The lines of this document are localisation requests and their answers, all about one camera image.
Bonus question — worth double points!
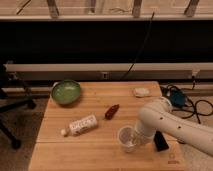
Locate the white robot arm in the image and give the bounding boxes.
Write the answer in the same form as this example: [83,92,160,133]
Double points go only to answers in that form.
[133,98,213,157]

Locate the green ceramic bowl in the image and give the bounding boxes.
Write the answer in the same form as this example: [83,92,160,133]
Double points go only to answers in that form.
[51,80,81,105]

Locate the dark red chili pepper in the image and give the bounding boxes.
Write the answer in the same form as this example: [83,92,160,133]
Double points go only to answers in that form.
[105,104,119,120]

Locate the white labelled bottle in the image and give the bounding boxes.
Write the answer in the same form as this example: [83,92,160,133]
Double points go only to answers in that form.
[61,115,98,137]

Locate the white baseboard heater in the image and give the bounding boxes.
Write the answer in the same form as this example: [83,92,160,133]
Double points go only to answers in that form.
[5,62,213,81]

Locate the teal power adapter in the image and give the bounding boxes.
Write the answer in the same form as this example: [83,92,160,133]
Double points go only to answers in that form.
[169,91,186,108]

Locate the black office chair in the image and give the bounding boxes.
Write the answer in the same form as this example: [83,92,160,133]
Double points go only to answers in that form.
[0,63,38,150]

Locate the black floor cables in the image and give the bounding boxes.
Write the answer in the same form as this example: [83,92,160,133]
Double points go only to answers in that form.
[160,75,213,125]

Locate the black hanging cable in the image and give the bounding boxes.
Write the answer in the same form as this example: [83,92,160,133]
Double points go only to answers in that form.
[119,11,156,81]

